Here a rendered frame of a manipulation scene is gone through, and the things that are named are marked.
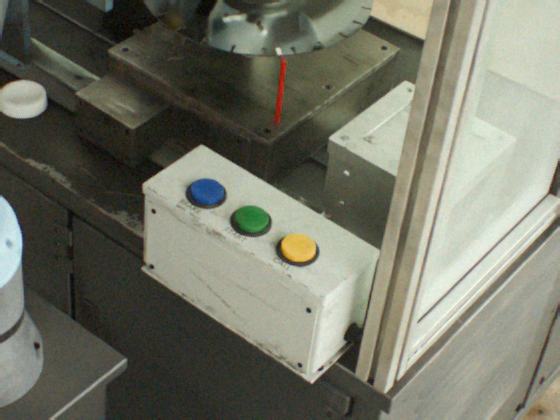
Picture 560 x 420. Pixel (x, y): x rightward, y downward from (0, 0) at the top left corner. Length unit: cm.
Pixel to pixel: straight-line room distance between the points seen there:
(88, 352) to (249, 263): 23
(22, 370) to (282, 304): 31
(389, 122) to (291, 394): 38
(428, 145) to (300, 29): 49
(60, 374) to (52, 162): 39
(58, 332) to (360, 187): 43
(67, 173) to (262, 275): 42
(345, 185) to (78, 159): 40
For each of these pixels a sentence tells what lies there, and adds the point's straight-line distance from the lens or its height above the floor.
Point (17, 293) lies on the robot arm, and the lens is 136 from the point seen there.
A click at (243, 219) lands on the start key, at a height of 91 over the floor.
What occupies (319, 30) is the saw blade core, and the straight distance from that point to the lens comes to 167.
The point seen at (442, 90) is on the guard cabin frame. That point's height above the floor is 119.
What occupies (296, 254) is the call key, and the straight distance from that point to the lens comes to 138.
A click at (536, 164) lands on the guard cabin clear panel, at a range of 161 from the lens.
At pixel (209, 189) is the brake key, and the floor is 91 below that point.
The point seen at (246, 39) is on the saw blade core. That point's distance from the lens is 163.
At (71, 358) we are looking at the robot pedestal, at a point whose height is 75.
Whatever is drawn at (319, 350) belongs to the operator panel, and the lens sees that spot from 143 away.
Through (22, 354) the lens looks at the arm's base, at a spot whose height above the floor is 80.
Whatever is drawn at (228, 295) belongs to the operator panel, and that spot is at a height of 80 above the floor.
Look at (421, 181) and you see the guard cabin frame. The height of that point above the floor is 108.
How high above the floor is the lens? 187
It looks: 42 degrees down
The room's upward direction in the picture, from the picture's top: 7 degrees clockwise
